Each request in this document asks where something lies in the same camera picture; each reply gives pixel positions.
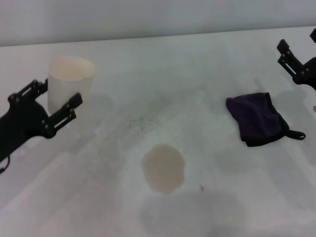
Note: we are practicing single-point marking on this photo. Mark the purple rag with black trim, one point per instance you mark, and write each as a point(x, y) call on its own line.
point(256, 116)

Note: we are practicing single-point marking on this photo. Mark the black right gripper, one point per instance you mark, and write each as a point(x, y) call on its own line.
point(309, 74)

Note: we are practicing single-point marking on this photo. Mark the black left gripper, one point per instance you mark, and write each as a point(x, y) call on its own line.
point(22, 123)

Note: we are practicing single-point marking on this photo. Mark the white paper cup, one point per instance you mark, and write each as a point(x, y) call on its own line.
point(67, 84)

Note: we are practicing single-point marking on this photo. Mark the brown water stain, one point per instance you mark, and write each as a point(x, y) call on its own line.
point(163, 169)

